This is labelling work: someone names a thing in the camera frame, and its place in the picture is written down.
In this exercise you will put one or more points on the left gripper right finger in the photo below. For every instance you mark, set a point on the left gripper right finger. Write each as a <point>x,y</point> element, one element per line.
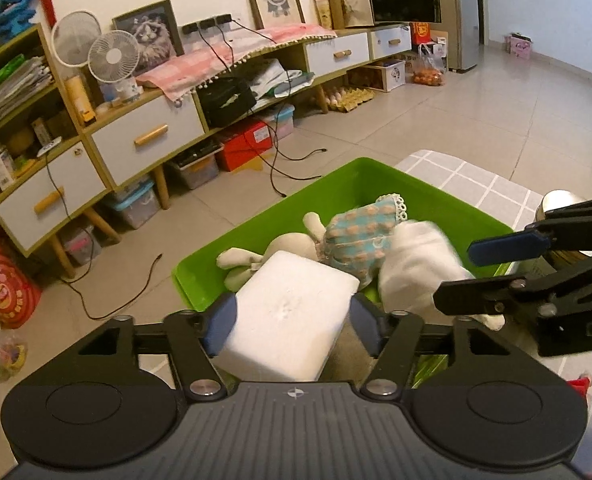
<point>391,339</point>

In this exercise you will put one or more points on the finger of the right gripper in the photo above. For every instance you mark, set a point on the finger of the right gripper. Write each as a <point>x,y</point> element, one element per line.
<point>503,294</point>
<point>518,246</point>

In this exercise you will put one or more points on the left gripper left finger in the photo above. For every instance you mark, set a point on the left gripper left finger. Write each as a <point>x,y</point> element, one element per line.
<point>195,338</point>

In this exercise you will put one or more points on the white cloth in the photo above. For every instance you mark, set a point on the white cloth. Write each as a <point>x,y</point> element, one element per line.
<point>419,259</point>

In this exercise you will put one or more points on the white foam block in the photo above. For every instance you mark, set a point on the white foam block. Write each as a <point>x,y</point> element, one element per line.
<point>289,316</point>

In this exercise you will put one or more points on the rabbit doll blue dress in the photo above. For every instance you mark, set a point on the rabbit doll blue dress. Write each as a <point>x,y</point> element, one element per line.
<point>354,242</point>

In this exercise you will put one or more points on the glass jar gold lid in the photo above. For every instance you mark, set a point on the glass jar gold lid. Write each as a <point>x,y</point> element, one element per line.
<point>570,244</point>

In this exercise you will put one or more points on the green plastic bin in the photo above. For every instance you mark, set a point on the green plastic bin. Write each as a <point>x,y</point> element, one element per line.
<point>293,269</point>

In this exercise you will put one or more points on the grey checked rug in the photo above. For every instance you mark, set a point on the grey checked rug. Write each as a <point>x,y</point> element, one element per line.
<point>465,201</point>

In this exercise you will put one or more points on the clear storage box blue lid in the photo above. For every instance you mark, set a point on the clear storage box blue lid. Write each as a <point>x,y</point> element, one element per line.
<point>136,204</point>

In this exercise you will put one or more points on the bag of oranges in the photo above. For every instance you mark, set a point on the bag of oranges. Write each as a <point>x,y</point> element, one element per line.
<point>428,68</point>

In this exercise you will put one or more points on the red snack bucket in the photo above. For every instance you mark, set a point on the red snack bucket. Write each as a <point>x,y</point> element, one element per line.
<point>19,296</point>

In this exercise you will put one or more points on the red shoe box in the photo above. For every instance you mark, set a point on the red shoe box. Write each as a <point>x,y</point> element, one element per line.
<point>242,142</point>

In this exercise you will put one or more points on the egg carton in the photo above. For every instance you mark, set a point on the egg carton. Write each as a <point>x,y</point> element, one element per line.
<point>347,99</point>

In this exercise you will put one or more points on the silver refrigerator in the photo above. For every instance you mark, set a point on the silver refrigerator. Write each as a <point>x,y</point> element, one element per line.
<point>460,18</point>

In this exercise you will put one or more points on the wooden drawer cabinet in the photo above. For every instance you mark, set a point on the wooden drawer cabinet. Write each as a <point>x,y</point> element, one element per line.
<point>122,145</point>

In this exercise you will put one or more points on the black box on shelf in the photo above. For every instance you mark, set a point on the black box on shelf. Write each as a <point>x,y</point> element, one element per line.
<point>225,100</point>

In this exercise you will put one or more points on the black television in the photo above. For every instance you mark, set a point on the black television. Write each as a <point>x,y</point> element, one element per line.
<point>398,11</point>

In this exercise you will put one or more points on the pink table runner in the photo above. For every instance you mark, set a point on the pink table runner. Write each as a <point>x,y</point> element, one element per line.
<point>212,60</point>

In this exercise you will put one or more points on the small white desk fan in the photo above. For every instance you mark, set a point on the small white desk fan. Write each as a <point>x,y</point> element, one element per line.
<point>112,61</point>

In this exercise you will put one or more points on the blue stitch plush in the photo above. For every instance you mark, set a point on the blue stitch plush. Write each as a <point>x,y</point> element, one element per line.
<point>15,17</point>

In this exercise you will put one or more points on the cat picture frame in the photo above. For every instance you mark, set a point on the cat picture frame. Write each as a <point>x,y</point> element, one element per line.
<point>156,32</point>

